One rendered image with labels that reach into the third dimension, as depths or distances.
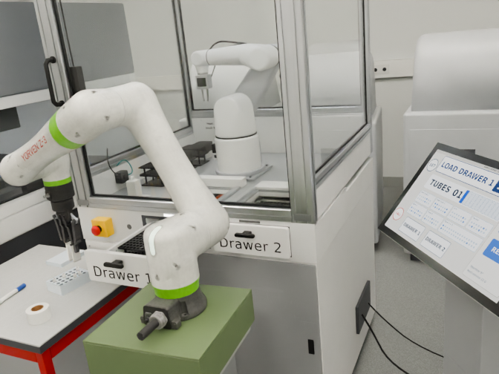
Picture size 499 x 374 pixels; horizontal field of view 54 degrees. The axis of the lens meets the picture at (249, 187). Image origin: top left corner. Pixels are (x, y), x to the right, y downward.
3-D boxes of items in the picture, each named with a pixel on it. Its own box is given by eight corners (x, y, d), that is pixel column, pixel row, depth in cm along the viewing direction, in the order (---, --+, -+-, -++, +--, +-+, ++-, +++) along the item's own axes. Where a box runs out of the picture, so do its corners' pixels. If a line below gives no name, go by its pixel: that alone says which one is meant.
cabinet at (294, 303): (331, 455, 188) (320, 265, 164) (116, 395, 231) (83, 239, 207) (378, 319, 270) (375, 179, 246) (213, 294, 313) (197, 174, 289)
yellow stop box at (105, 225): (106, 238, 195) (103, 221, 193) (92, 237, 198) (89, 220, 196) (115, 233, 199) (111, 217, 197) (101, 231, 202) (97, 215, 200)
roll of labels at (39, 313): (37, 312, 160) (34, 301, 159) (56, 313, 159) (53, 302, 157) (23, 324, 154) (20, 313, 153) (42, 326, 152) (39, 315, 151)
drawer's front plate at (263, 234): (289, 259, 167) (286, 228, 163) (214, 251, 179) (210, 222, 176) (291, 257, 168) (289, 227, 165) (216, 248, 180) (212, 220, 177)
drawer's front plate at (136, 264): (161, 291, 154) (156, 259, 151) (89, 280, 166) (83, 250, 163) (164, 288, 155) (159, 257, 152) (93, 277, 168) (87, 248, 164)
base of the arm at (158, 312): (163, 352, 116) (159, 329, 115) (113, 340, 123) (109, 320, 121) (217, 297, 138) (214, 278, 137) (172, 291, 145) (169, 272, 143)
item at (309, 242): (317, 264, 165) (314, 224, 161) (83, 238, 208) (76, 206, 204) (373, 179, 246) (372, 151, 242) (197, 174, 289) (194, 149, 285)
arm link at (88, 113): (133, 119, 133) (112, 78, 132) (96, 128, 123) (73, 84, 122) (96, 145, 144) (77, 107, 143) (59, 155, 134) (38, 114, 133)
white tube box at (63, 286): (62, 296, 169) (59, 286, 168) (47, 290, 174) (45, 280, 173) (91, 280, 179) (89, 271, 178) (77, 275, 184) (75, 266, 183)
